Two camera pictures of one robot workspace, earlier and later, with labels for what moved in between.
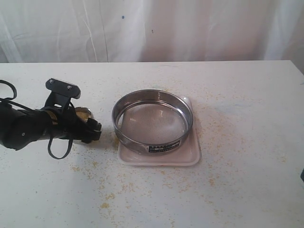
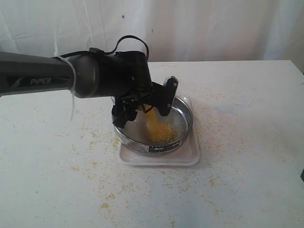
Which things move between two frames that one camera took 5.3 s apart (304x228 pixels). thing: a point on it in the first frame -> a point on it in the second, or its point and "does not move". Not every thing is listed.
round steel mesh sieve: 152,122 does not move
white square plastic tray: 188,154 does not move
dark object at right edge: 302,175 does not move
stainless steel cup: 83,112 -> 146,107
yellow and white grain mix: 82,115 -> 159,131
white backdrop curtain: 70,31 does not move
